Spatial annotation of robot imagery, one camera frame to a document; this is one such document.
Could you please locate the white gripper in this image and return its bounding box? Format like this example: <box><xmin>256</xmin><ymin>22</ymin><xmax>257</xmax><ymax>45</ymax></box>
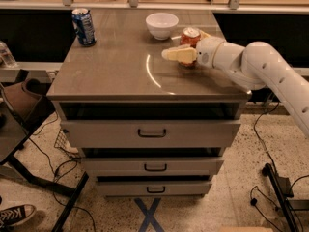
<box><xmin>161</xmin><ymin>30</ymin><xmax>225</xmax><ymax>68</ymax></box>

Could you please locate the red coke can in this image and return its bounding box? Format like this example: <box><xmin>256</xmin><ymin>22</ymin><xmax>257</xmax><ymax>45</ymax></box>
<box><xmin>179</xmin><ymin>26</ymin><xmax>202</xmax><ymax>68</ymax></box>

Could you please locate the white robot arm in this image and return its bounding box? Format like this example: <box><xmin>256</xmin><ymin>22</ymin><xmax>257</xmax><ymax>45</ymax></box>
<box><xmin>161</xmin><ymin>36</ymin><xmax>309</xmax><ymax>136</ymax></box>

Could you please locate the white bowl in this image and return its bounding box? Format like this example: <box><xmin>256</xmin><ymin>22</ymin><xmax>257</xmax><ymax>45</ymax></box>
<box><xmin>146</xmin><ymin>13</ymin><xmax>179</xmax><ymax>40</ymax></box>

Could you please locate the blue pepsi can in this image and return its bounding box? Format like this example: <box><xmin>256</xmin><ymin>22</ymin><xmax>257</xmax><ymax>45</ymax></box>
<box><xmin>71</xmin><ymin>8</ymin><xmax>96</xmax><ymax>46</ymax></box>

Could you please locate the grey drawer cabinet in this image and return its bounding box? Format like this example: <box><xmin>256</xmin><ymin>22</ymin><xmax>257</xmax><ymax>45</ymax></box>
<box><xmin>48</xmin><ymin>9</ymin><xmax>250</xmax><ymax>187</ymax></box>

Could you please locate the top grey drawer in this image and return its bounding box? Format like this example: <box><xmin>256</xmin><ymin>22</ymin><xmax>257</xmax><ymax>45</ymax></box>
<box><xmin>61</xmin><ymin>120</ymin><xmax>240</xmax><ymax>148</ymax></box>

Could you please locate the grey drawer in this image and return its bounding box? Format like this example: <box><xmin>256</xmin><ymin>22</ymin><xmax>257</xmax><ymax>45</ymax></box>
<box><xmin>61</xmin><ymin>120</ymin><xmax>240</xmax><ymax>148</ymax></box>
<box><xmin>97</xmin><ymin>181</ymin><xmax>212</xmax><ymax>196</ymax></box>
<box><xmin>82</xmin><ymin>157</ymin><xmax>223</xmax><ymax>177</ymax></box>

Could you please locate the middle grey drawer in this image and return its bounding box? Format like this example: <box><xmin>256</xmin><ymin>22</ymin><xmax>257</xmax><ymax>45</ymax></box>
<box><xmin>82</xmin><ymin>157</ymin><xmax>223</xmax><ymax>177</ymax></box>

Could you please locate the bottom grey drawer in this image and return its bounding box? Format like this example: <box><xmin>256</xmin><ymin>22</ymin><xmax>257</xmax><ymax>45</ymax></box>
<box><xmin>97</xmin><ymin>181</ymin><xmax>212</xmax><ymax>196</ymax></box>

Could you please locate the brown chair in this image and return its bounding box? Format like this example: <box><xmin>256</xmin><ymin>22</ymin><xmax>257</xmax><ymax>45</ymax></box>
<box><xmin>1</xmin><ymin>70</ymin><xmax>55</xmax><ymax>132</ymax></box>

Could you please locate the blue tape cross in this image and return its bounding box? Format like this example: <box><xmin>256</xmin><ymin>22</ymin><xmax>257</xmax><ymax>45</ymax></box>
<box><xmin>134</xmin><ymin>198</ymin><xmax>165</xmax><ymax>232</ymax></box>

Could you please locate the clear plastic water bottle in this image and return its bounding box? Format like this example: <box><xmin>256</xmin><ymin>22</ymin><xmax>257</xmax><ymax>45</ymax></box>
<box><xmin>0</xmin><ymin>41</ymin><xmax>17</xmax><ymax>68</ymax></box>

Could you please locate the black and white sneaker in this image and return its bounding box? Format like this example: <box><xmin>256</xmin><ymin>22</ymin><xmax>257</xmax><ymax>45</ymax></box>
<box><xmin>0</xmin><ymin>204</ymin><xmax>36</xmax><ymax>228</ymax></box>

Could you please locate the black stand with cables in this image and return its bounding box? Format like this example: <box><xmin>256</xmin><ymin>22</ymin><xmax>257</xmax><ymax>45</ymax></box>
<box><xmin>249</xmin><ymin>103</ymin><xmax>309</xmax><ymax>232</ymax></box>

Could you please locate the black table leg frame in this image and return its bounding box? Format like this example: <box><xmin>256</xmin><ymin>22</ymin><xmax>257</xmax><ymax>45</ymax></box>
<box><xmin>0</xmin><ymin>155</ymin><xmax>90</xmax><ymax>232</ymax></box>

